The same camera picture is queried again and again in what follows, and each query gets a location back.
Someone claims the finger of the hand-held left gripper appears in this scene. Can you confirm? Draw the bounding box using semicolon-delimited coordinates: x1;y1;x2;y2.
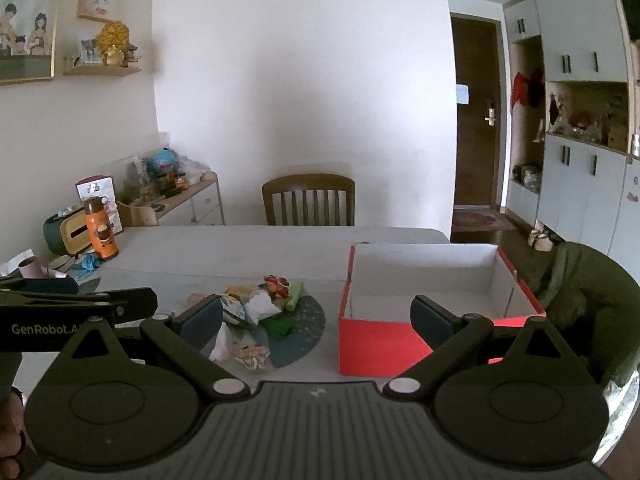
0;287;159;322
0;275;81;295

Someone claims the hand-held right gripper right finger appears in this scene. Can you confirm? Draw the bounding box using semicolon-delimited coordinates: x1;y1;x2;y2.
381;295;596;403

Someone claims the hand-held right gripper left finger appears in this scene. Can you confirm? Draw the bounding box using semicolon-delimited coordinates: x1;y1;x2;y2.
47;296;251;402

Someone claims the clear plastic snack bag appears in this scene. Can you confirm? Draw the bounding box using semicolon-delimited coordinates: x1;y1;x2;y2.
209;320;271;372

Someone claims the red cardboard box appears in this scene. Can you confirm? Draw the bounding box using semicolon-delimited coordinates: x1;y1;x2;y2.
338;242;547;377

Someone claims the red horse keychain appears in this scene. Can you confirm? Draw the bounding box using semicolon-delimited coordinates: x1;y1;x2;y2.
263;275;291;297

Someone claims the person's left hand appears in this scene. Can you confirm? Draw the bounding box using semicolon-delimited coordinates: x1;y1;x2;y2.
0;387;27;461

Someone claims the pink paper roll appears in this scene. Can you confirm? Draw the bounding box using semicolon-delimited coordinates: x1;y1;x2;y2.
17;256;51;278

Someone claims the green yellow tissue box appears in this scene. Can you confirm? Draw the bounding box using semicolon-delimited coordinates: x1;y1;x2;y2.
43;204;96;257

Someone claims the white crumpled paper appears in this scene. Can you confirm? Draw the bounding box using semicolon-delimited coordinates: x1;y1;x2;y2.
245;292;281;323

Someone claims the orange bottle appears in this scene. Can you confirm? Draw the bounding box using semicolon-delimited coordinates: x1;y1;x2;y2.
82;197;121;261

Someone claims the green cloth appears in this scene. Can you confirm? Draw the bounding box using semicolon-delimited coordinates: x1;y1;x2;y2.
257;312;297;342

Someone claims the wooden holder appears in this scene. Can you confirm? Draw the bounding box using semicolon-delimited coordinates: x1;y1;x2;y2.
116;199;161;228

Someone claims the light green tube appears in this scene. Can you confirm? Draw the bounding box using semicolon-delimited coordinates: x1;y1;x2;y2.
284;281;306;312

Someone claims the red white card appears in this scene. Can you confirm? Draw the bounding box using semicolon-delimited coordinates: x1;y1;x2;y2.
75;174;123;236

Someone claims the white side cabinet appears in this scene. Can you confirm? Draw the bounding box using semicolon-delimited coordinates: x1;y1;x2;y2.
150;171;226;227

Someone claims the red door mat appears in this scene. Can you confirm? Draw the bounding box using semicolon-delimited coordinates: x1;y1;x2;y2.
451;210;518;233

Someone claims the green jacket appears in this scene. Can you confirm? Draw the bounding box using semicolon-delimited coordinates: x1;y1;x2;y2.
530;241;640;386

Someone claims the wooden chair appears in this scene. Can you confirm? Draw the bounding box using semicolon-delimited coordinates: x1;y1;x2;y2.
262;173;356;227

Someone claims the brown wooden door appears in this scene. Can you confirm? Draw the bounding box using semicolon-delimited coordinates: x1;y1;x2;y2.
451;12;503;211

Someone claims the light patterned seat cover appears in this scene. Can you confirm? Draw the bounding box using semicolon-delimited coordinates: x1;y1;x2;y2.
590;360;640;466

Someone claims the small photo card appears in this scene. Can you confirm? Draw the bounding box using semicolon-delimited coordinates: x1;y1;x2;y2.
77;35;99;67

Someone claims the red hanging clothing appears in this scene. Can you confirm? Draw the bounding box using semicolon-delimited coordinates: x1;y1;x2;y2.
511;67;546;108

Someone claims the gold ornament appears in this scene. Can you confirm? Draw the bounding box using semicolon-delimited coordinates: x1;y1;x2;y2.
95;20;132;67

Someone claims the wooden wall shelf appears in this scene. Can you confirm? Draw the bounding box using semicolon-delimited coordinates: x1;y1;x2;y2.
62;65;143;79

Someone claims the wall poster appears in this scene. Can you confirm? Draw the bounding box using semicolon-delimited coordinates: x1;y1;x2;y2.
0;0;66;86

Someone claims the pale blue wall cabinet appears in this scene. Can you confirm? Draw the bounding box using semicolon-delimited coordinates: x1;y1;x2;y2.
502;0;640;261

